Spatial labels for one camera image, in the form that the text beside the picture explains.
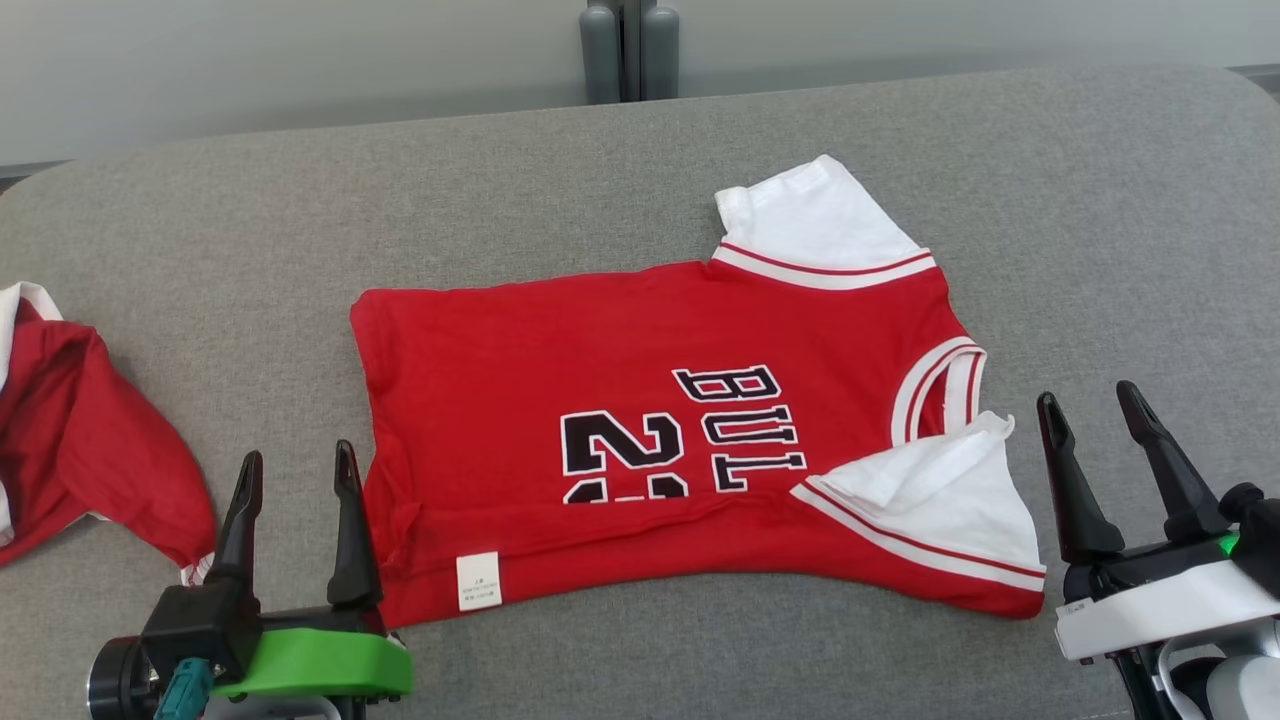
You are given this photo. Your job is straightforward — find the left cable teal connector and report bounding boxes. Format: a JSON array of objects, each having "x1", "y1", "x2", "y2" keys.
[{"x1": 152, "y1": 657, "x2": 215, "y2": 720}]

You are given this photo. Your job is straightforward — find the red shorts wide white stripe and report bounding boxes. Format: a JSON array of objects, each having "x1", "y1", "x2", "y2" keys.
[{"x1": 0, "y1": 281, "x2": 219, "y2": 587}]

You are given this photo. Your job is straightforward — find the grey metal partition post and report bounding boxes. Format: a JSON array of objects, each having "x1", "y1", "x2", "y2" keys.
[{"x1": 580, "y1": 0, "x2": 681, "y2": 104}]

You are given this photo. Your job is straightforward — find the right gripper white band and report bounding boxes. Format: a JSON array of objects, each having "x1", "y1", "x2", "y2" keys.
[{"x1": 1035, "y1": 379, "x2": 1280, "y2": 663}]

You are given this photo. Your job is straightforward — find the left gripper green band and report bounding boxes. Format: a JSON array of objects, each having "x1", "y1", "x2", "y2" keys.
[{"x1": 206, "y1": 439, "x2": 414, "y2": 701}]

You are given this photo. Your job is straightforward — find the red basketball jersey white sleeves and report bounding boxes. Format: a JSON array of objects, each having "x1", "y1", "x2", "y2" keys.
[{"x1": 349, "y1": 154, "x2": 1047, "y2": 631}]

